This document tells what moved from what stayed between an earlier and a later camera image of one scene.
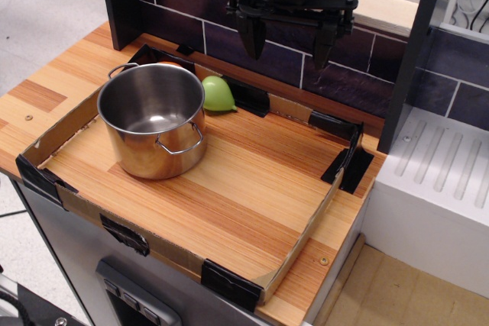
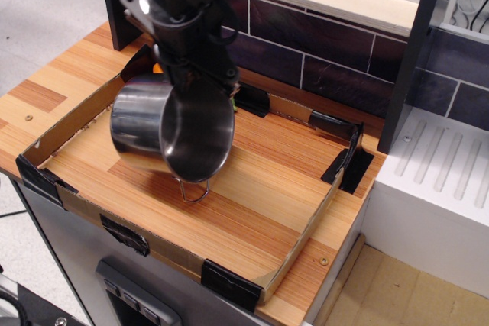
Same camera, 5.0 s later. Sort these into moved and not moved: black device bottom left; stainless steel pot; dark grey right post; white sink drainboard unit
Moved: stainless steel pot
Not moved: dark grey right post; white sink drainboard unit; black device bottom left
